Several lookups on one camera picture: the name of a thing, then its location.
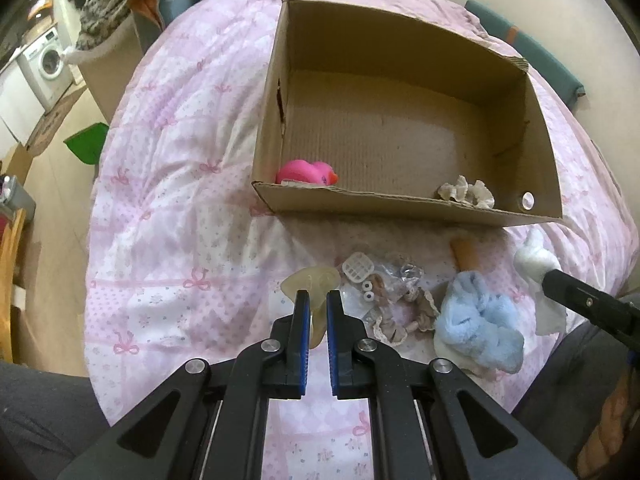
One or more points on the wooden chair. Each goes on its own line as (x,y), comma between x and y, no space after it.
(10,242)

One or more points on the pink rubber duck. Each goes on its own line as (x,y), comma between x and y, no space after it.
(299,170)

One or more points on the orange foam block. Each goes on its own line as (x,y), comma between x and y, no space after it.
(465,254)

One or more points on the open cardboard box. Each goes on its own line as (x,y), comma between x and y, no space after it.
(397,106)

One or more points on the translucent silicone pad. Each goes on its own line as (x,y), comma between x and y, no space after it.
(318,281)

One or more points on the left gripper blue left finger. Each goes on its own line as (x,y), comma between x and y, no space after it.
(293,333)

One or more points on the green plastic bin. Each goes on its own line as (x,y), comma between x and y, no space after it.
(87,144)

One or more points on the clear bag with small parts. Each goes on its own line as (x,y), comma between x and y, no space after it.
(385,286)

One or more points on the white plush cloth toy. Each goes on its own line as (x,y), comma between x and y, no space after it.
(532,262)

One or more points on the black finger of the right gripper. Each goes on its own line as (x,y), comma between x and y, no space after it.
(617,318)

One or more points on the beige ruffled scrunchie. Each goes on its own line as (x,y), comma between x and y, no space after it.
(414,313)

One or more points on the light blue fluffy cloth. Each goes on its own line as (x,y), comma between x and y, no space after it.
(480,325)

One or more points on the teal cushion with orange stripe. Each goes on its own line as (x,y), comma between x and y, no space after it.
(567,86)

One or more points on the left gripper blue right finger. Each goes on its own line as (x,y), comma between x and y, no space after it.
(350,376)

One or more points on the white washing machine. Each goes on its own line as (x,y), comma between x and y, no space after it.
(44,69)

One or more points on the cream ruffled scrunchie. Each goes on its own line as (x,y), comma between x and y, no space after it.
(475,194)

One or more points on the pink patterned bed quilt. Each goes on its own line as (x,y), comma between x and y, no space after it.
(185,260)

